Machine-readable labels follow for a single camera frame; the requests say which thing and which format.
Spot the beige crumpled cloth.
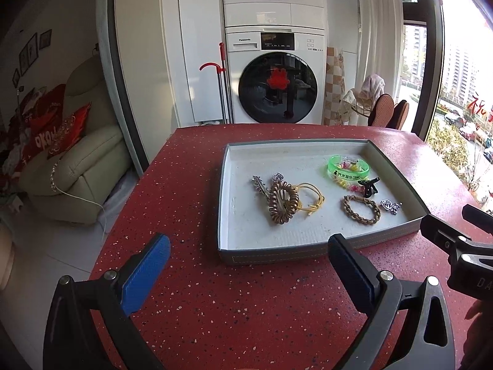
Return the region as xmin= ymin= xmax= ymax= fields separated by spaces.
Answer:
xmin=340 ymin=88 xmax=370 ymax=126

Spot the small silver hair clip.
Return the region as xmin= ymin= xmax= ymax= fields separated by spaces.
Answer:
xmin=379 ymin=198 xmax=403 ymax=215

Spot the brown spiral hair tie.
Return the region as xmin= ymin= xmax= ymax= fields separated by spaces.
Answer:
xmin=267 ymin=180 xmax=300 ymax=225

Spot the brown braided bracelet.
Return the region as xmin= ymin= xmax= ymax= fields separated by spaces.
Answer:
xmin=343 ymin=195 xmax=382 ymax=225

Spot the white stacked dryer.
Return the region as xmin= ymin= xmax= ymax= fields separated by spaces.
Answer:
xmin=221 ymin=0 xmax=328 ymax=33

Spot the grey cardboard tray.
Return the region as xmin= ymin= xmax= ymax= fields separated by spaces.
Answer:
xmin=218 ymin=139 xmax=430 ymax=266

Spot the red-handled metal mop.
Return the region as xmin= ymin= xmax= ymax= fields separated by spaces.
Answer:
xmin=199 ymin=42 xmax=232 ymax=125

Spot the brown-soled dark shoe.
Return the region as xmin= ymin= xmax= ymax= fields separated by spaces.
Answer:
xmin=368 ymin=93 xmax=395 ymax=128
xmin=386 ymin=99 xmax=409 ymax=130

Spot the dark grey door frame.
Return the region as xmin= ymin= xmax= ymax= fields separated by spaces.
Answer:
xmin=96 ymin=0 xmax=150 ymax=176

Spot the silver rhinestone hair clip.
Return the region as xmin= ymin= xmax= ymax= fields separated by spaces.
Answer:
xmin=252 ymin=175 xmax=272 ymax=203

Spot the green translucent bangle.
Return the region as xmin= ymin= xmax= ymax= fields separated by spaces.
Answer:
xmin=327 ymin=154 xmax=371 ymax=179

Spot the cream leather sofa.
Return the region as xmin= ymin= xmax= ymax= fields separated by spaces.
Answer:
xmin=19 ymin=56 xmax=131 ymax=225

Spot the white front-load washing machine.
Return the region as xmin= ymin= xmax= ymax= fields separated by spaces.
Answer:
xmin=225 ymin=27 xmax=328 ymax=125

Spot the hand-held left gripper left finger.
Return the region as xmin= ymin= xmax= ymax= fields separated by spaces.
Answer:
xmin=42 ymin=233 xmax=171 ymax=370

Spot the red printed cushion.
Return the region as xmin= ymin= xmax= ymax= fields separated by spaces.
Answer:
xmin=15 ymin=83 xmax=68 ymax=162

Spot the yellow elastic hair tie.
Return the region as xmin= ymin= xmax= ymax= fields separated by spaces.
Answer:
xmin=295 ymin=182 xmax=325 ymax=218

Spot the red embroidered cushion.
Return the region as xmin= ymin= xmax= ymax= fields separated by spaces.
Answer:
xmin=48 ymin=102 xmax=93 ymax=158

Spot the person's right hand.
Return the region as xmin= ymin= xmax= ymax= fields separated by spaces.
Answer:
xmin=464 ymin=300 xmax=493 ymax=370

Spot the dark window frame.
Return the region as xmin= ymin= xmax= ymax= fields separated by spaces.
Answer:
xmin=401 ymin=0 xmax=445 ymax=143

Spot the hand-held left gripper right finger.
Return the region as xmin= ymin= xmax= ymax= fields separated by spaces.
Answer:
xmin=327 ymin=233 xmax=457 ymax=370

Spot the white charging cable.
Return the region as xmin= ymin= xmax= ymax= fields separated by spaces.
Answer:
xmin=50 ymin=158 xmax=108 ymax=234

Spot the red window decal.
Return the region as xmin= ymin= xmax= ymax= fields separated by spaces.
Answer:
xmin=466 ymin=92 xmax=493 ymax=122

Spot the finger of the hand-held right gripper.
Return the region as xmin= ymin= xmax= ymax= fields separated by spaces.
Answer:
xmin=420 ymin=214 xmax=469 ymax=256
xmin=462 ymin=204 xmax=493 ymax=229

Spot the white tall cabinet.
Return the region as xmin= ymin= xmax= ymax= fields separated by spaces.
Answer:
xmin=116 ymin=0 xmax=228 ymax=128

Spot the colourful bead bracelet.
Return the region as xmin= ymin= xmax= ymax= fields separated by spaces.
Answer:
xmin=335 ymin=162 xmax=366 ymax=194

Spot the black claw hair clip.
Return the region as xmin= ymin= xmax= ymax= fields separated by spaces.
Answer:
xmin=357 ymin=176 xmax=381 ymax=197

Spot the pale pink towel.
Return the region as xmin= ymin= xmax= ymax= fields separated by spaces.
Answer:
xmin=362 ymin=74 xmax=386 ymax=103

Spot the checkered hanging cloth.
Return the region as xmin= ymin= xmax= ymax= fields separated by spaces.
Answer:
xmin=324 ymin=46 xmax=346 ymax=126

